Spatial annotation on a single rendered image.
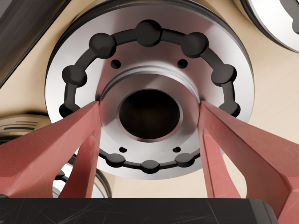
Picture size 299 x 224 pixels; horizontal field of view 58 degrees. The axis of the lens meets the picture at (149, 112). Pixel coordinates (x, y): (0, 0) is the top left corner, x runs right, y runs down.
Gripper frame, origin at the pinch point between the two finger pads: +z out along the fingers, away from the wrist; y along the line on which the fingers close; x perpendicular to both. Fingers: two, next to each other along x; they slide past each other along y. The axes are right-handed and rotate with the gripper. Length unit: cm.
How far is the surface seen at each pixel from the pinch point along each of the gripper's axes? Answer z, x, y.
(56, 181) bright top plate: 0.9, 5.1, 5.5
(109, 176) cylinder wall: 2.3, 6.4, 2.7
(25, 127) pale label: 2.6, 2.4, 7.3
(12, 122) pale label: 3.2, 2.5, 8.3
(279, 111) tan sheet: 4.1, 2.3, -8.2
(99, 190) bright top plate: 0.8, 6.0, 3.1
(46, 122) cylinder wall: 3.4, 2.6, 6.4
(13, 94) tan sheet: 4.2, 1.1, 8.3
